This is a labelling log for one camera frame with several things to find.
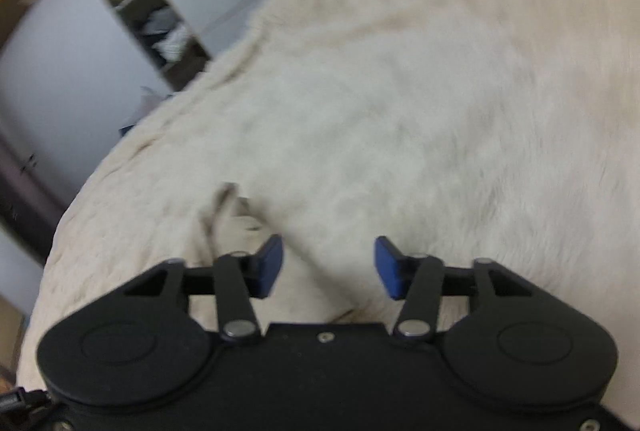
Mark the beige printed garment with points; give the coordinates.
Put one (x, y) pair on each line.
(225, 231)

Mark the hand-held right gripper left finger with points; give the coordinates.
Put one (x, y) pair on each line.
(267, 266)

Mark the grey clothes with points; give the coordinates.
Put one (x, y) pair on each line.
(154, 25)

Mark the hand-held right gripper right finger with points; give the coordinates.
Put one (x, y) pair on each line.
(390, 266)

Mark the white clothes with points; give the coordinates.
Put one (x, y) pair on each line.
(174, 43)

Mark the cream fluffy blanket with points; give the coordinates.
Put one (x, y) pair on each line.
(425, 111)

